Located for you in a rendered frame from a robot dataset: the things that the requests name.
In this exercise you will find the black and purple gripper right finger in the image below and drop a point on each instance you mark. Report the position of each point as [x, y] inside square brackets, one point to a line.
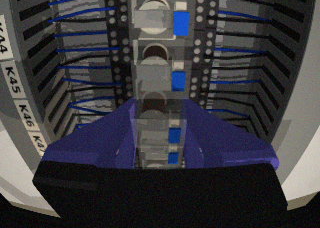
[222, 143]

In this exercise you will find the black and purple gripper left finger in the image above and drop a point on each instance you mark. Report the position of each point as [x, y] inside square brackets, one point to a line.
[98, 142]

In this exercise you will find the grey flat mounting plate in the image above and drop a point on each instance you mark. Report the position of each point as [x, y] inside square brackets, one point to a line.
[104, 75]

